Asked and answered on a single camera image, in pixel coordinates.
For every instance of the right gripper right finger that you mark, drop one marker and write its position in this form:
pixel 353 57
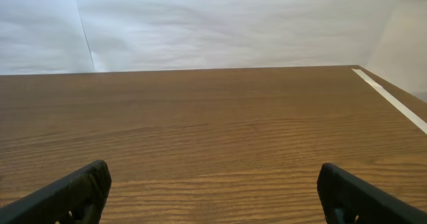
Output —
pixel 353 194

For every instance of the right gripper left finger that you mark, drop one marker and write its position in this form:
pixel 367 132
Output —
pixel 66 194

